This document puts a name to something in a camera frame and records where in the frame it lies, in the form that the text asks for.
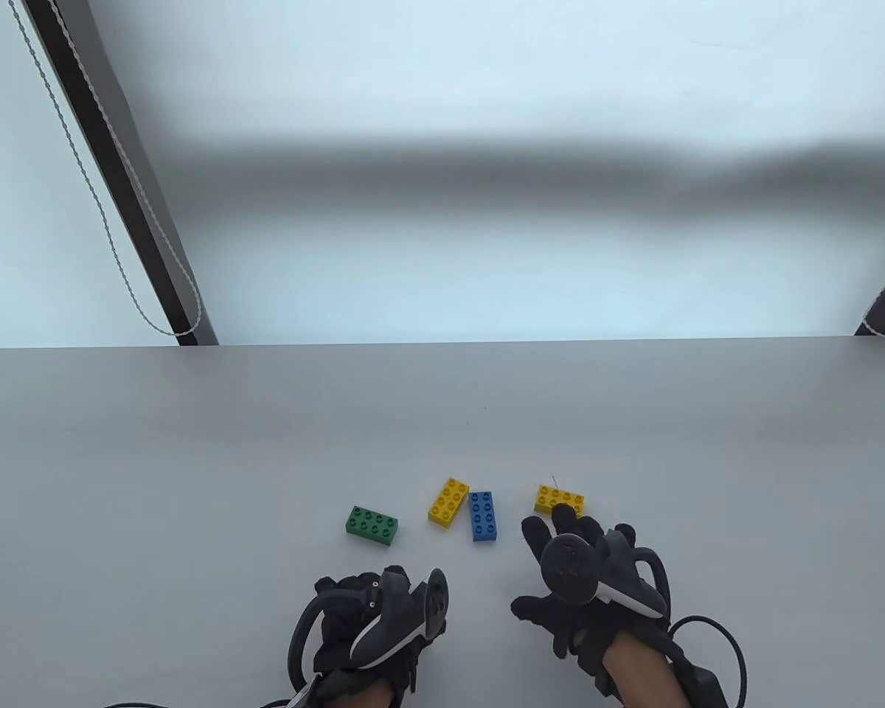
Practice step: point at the person's left hand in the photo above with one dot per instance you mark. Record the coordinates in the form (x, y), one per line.
(339, 590)

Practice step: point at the person's right hand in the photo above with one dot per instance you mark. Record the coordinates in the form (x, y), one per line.
(538, 535)

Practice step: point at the yellow lego brick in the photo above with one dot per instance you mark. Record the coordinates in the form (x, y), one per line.
(448, 503)
(549, 498)

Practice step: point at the blue lego brick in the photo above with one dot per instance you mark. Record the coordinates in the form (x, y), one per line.
(484, 516)

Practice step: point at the green lego brick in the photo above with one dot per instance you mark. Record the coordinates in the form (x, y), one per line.
(372, 525)

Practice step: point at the person's right forearm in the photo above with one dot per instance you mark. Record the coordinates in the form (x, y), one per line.
(641, 678)

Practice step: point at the person's left forearm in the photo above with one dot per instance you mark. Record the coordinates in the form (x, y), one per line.
(375, 697)

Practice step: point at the black right hand controller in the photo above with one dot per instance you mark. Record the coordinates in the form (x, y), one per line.
(569, 571)

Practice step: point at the black hand controller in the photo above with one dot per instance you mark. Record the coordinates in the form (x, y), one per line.
(398, 619)
(569, 571)

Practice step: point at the black left hand controller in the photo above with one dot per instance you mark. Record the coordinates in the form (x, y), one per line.
(398, 619)

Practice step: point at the black right wrist camera unit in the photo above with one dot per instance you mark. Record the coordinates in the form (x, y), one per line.
(704, 686)

